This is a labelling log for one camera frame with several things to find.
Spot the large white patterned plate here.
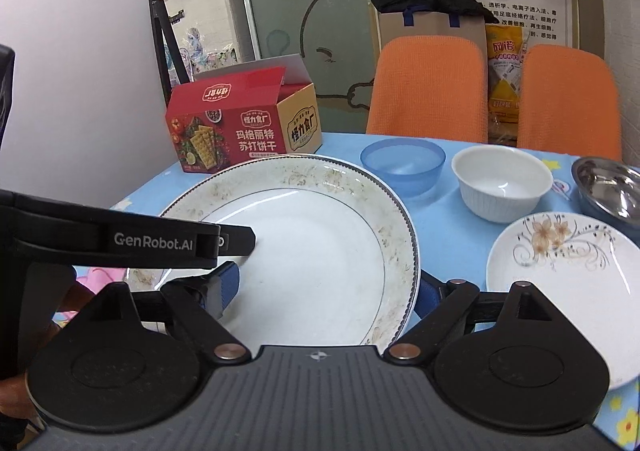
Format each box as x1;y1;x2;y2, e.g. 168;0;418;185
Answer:
124;153;422;356

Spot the white ribbed ceramic bowl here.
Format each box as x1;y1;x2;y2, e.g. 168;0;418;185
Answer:
451;144;553;223

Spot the blue translucent plastic bowl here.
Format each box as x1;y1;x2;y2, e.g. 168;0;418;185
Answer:
360;138;446;198

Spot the small floral white plate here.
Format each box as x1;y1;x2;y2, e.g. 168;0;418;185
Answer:
486;212;640;388

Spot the stainless steel bowl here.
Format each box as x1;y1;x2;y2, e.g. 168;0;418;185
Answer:
572;157;639;243

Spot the left hand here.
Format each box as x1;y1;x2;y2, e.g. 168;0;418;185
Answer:
0;282;94;419

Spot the red cracker box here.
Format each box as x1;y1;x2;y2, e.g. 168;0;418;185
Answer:
166;53;322;174

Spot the left orange chair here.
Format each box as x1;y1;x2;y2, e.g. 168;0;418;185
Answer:
366;36;488;143

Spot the orange chair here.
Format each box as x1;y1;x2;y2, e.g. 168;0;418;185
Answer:
516;44;623;162
366;36;488;143

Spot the right orange chair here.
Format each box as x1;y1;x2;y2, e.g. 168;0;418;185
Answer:
516;44;623;162

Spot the yellow snack package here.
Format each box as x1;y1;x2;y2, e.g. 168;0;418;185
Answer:
485;24;527;145

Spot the brown paper bag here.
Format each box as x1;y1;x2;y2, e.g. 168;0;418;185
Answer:
376;11;487;60

